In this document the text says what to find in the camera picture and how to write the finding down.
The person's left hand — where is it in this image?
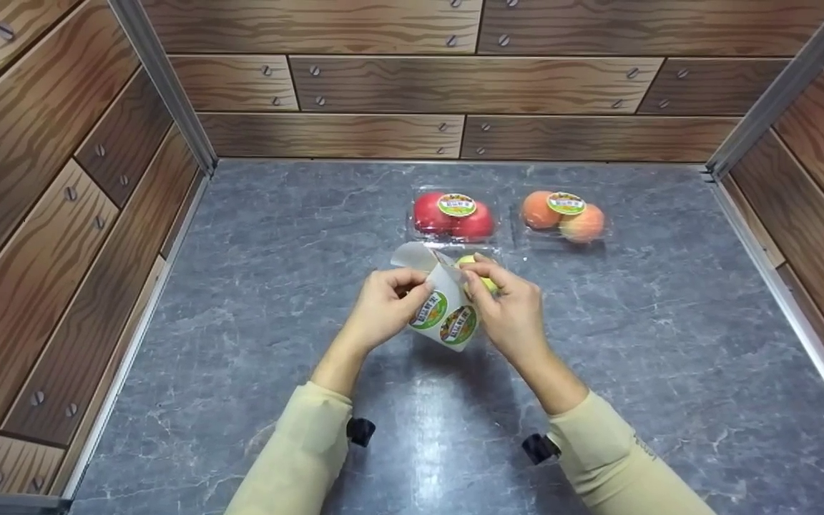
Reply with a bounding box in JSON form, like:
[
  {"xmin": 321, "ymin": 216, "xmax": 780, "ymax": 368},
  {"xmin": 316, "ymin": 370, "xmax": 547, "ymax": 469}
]
[{"xmin": 340, "ymin": 267, "xmax": 436, "ymax": 356}]

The person's right hand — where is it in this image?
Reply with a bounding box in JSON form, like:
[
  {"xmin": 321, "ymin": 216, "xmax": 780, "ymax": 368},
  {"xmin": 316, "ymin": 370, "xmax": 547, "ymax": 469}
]
[{"xmin": 461, "ymin": 252, "xmax": 553, "ymax": 370}]

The white sticker backing strip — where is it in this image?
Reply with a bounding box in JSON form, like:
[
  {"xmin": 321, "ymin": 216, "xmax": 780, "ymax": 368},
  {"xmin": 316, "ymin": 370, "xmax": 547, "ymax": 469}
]
[{"xmin": 390, "ymin": 241, "xmax": 482, "ymax": 353}]

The person's left forearm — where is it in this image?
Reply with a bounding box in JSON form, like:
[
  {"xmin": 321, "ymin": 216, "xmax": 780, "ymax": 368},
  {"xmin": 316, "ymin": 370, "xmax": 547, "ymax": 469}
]
[{"xmin": 225, "ymin": 338, "xmax": 378, "ymax": 515}]

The person's right forearm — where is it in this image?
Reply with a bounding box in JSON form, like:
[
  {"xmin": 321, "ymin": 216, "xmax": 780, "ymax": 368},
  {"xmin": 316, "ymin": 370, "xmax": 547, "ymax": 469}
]
[{"xmin": 509, "ymin": 345, "xmax": 717, "ymax": 515}]

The clear box of green apples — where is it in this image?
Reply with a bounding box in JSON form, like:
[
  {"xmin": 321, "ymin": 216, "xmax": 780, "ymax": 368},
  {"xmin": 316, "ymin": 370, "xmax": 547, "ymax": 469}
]
[{"xmin": 435, "ymin": 245, "xmax": 507, "ymax": 303}]

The green oval sticker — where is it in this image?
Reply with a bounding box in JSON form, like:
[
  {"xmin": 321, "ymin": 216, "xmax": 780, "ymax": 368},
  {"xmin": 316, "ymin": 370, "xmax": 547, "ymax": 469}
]
[
  {"xmin": 546, "ymin": 192, "xmax": 587, "ymax": 216},
  {"xmin": 437, "ymin": 193, "xmax": 478, "ymax": 217},
  {"xmin": 409, "ymin": 290, "xmax": 449, "ymax": 331},
  {"xmin": 439, "ymin": 305, "xmax": 478, "ymax": 346}
]

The green apple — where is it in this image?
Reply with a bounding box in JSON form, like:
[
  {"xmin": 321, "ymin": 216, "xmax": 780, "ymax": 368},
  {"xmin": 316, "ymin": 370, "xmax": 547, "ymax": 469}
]
[{"xmin": 455, "ymin": 254, "xmax": 500, "ymax": 297}]

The clear box of red apples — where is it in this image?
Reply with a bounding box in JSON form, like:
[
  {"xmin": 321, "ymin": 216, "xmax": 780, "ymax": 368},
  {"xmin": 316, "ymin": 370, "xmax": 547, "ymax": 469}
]
[{"xmin": 406, "ymin": 186, "xmax": 503, "ymax": 247}]

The red apple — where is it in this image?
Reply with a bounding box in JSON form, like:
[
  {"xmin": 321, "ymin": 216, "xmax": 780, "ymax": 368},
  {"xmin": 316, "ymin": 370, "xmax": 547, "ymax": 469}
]
[
  {"xmin": 451, "ymin": 202, "xmax": 496, "ymax": 242},
  {"xmin": 413, "ymin": 191, "xmax": 453, "ymax": 235}
]

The clear box of peaches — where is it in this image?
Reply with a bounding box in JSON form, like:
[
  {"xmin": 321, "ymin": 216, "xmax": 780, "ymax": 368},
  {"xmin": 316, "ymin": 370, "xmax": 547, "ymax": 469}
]
[{"xmin": 514, "ymin": 186, "xmax": 614, "ymax": 252}]

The orange peach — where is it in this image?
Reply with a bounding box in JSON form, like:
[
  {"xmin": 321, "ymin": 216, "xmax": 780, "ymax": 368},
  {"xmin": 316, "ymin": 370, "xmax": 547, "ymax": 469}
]
[
  {"xmin": 559, "ymin": 203, "xmax": 606, "ymax": 244},
  {"xmin": 521, "ymin": 190, "xmax": 563, "ymax": 230}
]

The black wrist band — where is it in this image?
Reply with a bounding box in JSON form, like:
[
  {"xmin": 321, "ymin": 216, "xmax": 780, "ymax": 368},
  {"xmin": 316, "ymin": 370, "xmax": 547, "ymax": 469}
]
[
  {"xmin": 521, "ymin": 433, "xmax": 562, "ymax": 466},
  {"xmin": 345, "ymin": 417, "xmax": 377, "ymax": 449}
]

